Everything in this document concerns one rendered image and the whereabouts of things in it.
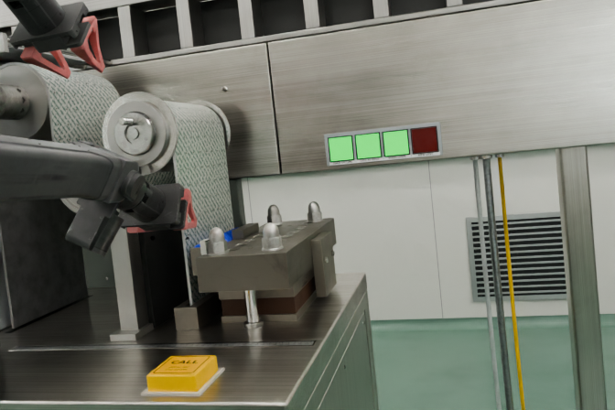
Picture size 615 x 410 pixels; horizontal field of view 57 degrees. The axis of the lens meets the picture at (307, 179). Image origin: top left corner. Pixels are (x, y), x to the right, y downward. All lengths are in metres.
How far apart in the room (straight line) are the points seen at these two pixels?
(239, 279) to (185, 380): 0.24
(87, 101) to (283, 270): 0.56
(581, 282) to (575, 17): 0.59
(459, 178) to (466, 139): 2.34
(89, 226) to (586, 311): 1.11
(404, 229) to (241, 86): 2.44
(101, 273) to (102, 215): 0.74
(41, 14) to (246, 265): 0.48
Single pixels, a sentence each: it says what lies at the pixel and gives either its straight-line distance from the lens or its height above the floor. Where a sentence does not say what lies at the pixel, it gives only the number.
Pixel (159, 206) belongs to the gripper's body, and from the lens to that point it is 0.89.
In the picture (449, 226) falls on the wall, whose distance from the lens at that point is 3.61.
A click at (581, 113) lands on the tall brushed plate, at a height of 1.21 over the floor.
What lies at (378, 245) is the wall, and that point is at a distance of 3.66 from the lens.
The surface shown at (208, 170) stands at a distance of 1.15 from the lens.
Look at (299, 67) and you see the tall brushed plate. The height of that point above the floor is 1.37.
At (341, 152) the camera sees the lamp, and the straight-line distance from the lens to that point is 1.25.
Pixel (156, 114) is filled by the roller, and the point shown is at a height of 1.28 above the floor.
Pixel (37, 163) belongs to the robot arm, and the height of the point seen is 1.20.
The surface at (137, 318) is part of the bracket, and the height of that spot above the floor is 0.93.
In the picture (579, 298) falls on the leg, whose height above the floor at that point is 0.79.
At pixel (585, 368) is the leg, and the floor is 0.62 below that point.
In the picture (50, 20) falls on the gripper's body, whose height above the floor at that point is 1.40.
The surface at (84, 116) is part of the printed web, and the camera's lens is 1.24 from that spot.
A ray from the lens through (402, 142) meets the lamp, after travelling 1.23.
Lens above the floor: 1.19
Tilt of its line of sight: 3 degrees down
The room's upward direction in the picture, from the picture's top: 6 degrees counter-clockwise
